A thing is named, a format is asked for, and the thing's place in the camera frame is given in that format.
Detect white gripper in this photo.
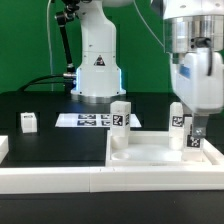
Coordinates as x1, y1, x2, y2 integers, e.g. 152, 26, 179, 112
170, 49, 224, 138

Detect white square table top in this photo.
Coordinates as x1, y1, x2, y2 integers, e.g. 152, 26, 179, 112
105, 131, 211, 167

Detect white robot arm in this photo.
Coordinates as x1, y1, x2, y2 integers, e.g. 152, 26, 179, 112
72, 0, 224, 138

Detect fiducial marker sheet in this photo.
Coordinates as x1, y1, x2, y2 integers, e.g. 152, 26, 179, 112
54, 113, 143, 128

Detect white left barrier piece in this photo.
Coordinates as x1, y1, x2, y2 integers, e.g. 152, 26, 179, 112
0, 136, 9, 164

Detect white front barrier wall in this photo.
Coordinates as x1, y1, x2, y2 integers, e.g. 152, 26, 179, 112
0, 138, 224, 195

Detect grey cable right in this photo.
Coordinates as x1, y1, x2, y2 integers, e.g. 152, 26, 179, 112
133, 0, 166, 49

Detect grey cable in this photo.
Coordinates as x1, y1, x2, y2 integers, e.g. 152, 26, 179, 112
46, 0, 55, 92
133, 0, 166, 49

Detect black cables at base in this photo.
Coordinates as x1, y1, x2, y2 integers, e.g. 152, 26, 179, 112
18, 73, 77, 93

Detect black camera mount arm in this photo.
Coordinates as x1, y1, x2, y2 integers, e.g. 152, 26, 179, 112
55, 0, 80, 85

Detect grey cable left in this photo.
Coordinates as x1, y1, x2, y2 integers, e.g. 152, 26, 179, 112
46, 0, 55, 92

